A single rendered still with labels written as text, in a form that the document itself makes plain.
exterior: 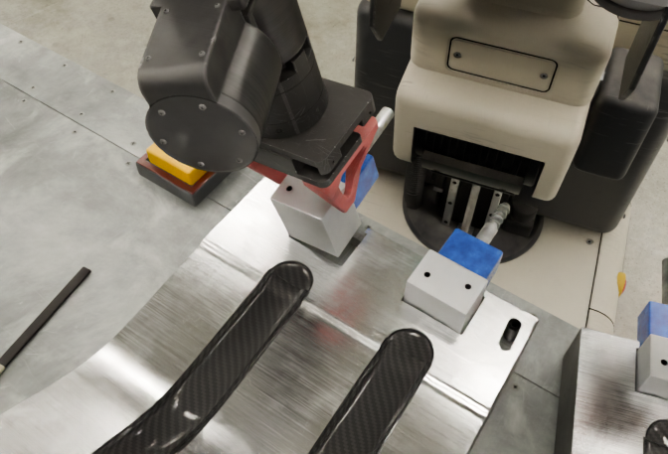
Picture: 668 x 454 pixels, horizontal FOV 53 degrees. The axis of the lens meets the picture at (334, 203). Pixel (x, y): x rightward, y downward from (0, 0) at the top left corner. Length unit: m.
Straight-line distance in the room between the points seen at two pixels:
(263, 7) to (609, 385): 0.38
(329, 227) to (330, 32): 1.75
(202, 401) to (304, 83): 0.24
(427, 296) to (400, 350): 0.05
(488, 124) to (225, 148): 0.51
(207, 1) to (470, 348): 0.31
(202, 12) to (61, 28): 2.07
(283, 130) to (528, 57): 0.42
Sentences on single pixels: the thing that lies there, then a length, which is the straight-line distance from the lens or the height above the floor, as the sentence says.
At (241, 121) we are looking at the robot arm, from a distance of 0.32.
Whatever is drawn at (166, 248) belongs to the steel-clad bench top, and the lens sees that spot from 0.68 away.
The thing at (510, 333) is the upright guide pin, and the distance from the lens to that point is 0.51.
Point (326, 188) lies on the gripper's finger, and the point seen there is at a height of 1.01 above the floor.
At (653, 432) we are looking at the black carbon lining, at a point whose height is 0.85.
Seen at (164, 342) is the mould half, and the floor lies 0.88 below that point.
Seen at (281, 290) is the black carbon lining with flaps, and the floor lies 0.88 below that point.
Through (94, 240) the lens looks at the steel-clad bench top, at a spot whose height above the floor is 0.80.
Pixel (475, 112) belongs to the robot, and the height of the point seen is 0.79.
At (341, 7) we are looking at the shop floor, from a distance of 2.33.
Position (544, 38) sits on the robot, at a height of 0.89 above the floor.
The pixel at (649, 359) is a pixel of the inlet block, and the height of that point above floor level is 0.88.
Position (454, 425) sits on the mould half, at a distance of 0.49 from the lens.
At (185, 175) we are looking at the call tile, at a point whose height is 0.83.
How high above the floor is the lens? 1.34
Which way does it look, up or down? 51 degrees down
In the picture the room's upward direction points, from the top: 1 degrees clockwise
